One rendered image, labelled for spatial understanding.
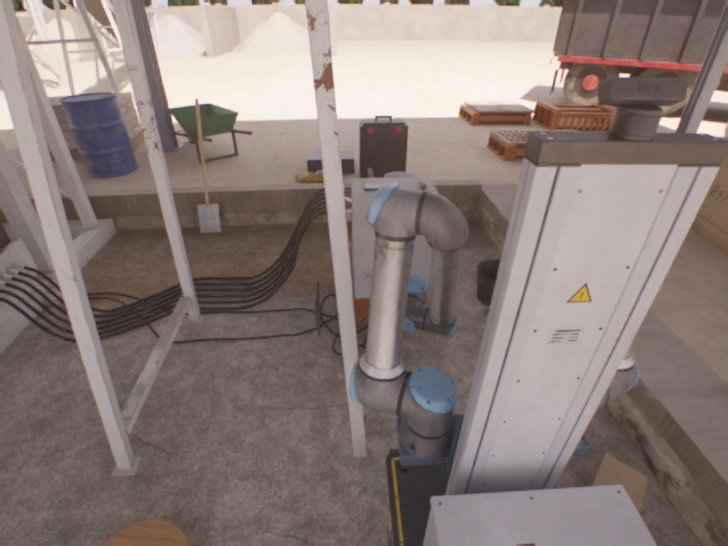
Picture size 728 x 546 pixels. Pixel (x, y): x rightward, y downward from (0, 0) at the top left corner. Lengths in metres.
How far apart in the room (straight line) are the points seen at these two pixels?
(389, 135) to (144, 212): 2.76
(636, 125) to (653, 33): 9.10
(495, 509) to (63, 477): 2.15
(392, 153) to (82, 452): 3.65
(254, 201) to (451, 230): 3.54
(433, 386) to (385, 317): 0.28
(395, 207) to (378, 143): 3.38
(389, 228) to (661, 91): 0.61
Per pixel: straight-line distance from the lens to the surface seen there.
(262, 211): 4.44
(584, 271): 0.90
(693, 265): 3.95
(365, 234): 1.93
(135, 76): 2.54
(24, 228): 4.01
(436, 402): 1.24
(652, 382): 2.62
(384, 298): 1.12
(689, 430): 2.46
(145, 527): 2.06
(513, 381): 1.05
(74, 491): 2.61
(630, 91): 0.80
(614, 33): 9.86
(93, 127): 5.52
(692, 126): 8.12
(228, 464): 2.35
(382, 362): 1.24
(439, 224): 1.01
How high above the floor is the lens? 1.95
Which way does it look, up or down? 34 degrees down
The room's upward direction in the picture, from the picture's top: straight up
